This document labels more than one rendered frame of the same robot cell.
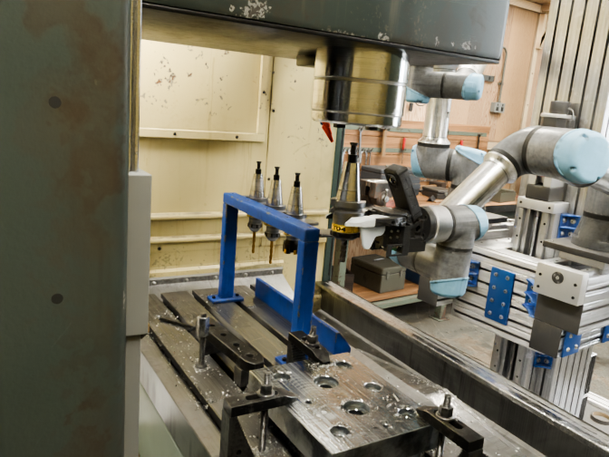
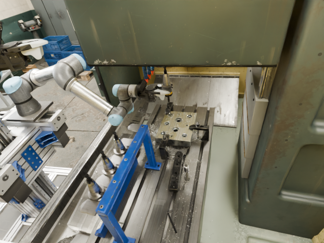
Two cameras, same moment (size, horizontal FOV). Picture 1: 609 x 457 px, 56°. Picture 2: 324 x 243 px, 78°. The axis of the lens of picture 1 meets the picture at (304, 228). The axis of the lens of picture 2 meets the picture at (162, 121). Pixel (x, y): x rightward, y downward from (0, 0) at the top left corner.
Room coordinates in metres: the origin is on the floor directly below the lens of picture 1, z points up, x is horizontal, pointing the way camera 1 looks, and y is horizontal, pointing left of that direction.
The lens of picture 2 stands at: (1.64, 0.67, 1.88)
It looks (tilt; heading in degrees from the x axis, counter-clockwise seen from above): 39 degrees down; 233
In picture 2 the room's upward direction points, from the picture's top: 9 degrees counter-clockwise
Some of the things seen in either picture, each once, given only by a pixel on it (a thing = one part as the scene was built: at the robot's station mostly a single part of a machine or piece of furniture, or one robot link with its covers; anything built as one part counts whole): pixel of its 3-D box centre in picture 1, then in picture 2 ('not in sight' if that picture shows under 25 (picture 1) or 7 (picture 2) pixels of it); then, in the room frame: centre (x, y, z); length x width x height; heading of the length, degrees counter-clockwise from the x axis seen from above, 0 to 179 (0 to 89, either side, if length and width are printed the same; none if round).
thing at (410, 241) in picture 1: (399, 228); (147, 92); (1.07, -0.18, 1.28); 0.12 x 0.08 x 0.09; 122
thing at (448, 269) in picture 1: (445, 267); (125, 105); (1.17, -0.31, 1.18); 0.11 x 0.08 x 0.11; 30
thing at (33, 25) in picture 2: not in sight; (38, 41); (0.54, -5.58, 0.57); 0.47 x 0.37 x 1.14; 7
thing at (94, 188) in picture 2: (257, 185); (93, 186); (1.60, 0.14, 1.26); 0.04 x 0.04 x 0.07
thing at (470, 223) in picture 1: (458, 224); (122, 90); (1.16, -0.32, 1.28); 0.11 x 0.08 x 0.09; 122
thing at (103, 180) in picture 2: not in sight; (104, 181); (1.56, 0.12, 1.21); 0.07 x 0.05 x 0.01; 122
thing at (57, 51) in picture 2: not in sight; (70, 56); (0.32, -4.19, 0.39); 1.20 x 0.80 x 0.79; 120
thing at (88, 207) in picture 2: not in sight; (89, 206); (1.65, 0.17, 1.21); 0.07 x 0.05 x 0.01; 122
